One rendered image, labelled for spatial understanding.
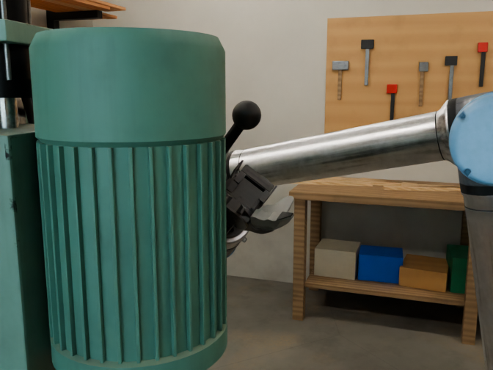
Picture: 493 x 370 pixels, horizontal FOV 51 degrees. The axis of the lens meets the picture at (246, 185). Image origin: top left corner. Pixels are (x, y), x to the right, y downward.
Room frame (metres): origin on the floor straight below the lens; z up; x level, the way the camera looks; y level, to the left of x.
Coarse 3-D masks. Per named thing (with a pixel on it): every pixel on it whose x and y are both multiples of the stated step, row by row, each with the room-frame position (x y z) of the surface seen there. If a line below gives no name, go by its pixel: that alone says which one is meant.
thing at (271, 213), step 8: (280, 200) 0.75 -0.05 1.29; (288, 200) 0.74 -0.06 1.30; (264, 208) 0.75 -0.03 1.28; (272, 208) 0.74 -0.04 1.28; (280, 208) 0.73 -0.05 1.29; (288, 208) 0.72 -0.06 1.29; (256, 216) 0.73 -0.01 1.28; (264, 216) 0.72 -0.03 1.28; (272, 216) 0.71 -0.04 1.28; (280, 216) 0.69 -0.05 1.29; (288, 216) 0.68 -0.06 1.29; (256, 224) 0.74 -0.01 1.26; (264, 224) 0.72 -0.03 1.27; (272, 224) 0.71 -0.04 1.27; (280, 224) 0.70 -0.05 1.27
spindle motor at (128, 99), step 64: (64, 64) 0.41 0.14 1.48; (128, 64) 0.40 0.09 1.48; (192, 64) 0.43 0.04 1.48; (64, 128) 0.41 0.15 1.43; (128, 128) 0.40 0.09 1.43; (192, 128) 0.43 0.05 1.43; (64, 192) 0.42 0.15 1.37; (128, 192) 0.41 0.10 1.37; (192, 192) 0.43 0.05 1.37; (64, 256) 0.42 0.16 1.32; (128, 256) 0.41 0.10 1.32; (192, 256) 0.43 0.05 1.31; (64, 320) 0.43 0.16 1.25; (128, 320) 0.41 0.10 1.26; (192, 320) 0.43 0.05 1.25
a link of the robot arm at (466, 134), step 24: (480, 96) 0.71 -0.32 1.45; (456, 120) 0.69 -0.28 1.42; (480, 120) 0.67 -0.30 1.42; (456, 144) 0.68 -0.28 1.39; (480, 144) 0.66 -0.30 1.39; (480, 168) 0.66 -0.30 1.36; (480, 192) 0.68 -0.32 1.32; (480, 216) 0.68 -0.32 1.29; (480, 240) 0.69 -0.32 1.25; (480, 264) 0.69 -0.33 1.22; (480, 288) 0.69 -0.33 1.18; (480, 312) 0.70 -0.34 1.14
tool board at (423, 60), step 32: (352, 32) 3.61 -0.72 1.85; (384, 32) 3.54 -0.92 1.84; (416, 32) 3.48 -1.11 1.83; (448, 32) 3.41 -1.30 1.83; (480, 32) 3.35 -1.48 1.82; (352, 64) 3.61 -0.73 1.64; (384, 64) 3.54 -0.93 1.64; (416, 64) 3.47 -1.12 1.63; (448, 64) 3.39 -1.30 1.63; (480, 64) 3.35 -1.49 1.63; (352, 96) 3.60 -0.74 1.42; (384, 96) 3.53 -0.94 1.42; (416, 96) 3.47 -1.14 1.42; (448, 96) 3.39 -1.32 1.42
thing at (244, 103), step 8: (240, 104) 0.60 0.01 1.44; (248, 104) 0.60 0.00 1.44; (256, 104) 0.61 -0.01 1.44; (232, 112) 0.61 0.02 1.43; (240, 112) 0.60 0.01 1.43; (248, 112) 0.60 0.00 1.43; (256, 112) 0.60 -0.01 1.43; (240, 120) 0.60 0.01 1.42; (248, 120) 0.60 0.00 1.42; (256, 120) 0.60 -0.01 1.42; (232, 128) 0.61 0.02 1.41; (240, 128) 0.61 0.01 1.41; (248, 128) 0.60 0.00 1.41; (224, 136) 0.62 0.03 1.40; (232, 136) 0.61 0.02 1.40; (232, 144) 0.61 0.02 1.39
